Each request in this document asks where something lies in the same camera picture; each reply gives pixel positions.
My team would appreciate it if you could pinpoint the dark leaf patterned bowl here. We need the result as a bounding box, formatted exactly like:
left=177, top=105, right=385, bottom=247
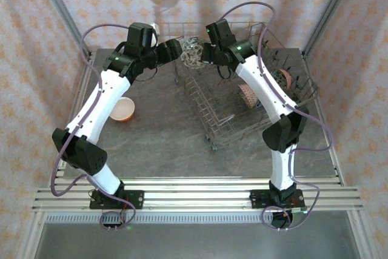
left=270, top=69, right=293, bottom=93
left=180, top=36, right=206, bottom=70

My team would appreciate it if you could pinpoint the metal wire dish rack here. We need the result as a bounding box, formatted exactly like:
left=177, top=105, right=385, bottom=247
left=157, top=21, right=321, bottom=151

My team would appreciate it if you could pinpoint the orange bowl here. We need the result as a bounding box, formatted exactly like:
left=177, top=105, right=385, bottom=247
left=109, top=96, right=136, bottom=123

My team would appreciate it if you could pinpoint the grey metal panel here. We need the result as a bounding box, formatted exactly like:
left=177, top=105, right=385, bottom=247
left=35, top=222, right=361, bottom=259

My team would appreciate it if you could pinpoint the aluminium frame post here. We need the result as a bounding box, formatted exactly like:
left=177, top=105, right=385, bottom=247
left=303, top=0, right=363, bottom=58
left=32, top=0, right=93, bottom=58

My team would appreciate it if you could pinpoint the aluminium mounting rail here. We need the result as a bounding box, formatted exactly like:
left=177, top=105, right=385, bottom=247
left=32, top=176, right=364, bottom=213

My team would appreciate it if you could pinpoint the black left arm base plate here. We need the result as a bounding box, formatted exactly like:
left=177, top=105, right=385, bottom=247
left=89, top=190, right=145, bottom=210

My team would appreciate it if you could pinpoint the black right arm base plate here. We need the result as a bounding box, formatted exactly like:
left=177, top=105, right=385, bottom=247
left=250, top=189, right=306, bottom=210

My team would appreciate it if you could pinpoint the grey slotted cable duct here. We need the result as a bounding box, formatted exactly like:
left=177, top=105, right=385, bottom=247
left=44, top=212, right=273, bottom=224

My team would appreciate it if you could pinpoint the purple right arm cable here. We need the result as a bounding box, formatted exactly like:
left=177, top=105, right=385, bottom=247
left=216, top=1, right=336, bottom=232

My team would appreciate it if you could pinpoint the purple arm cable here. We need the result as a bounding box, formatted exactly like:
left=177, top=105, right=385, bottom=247
left=216, top=1, right=336, bottom=232
left=50, top=24, right=139, bottom=232

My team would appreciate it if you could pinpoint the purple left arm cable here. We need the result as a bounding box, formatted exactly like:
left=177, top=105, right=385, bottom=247
left=50, top=24, right=139, bottom=232

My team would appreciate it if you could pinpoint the aluminium frame beam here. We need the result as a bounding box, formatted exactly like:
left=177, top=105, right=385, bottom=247
left=16, top=212, right=46, bottom=259
left=347, top=210, right=380, bottom=259

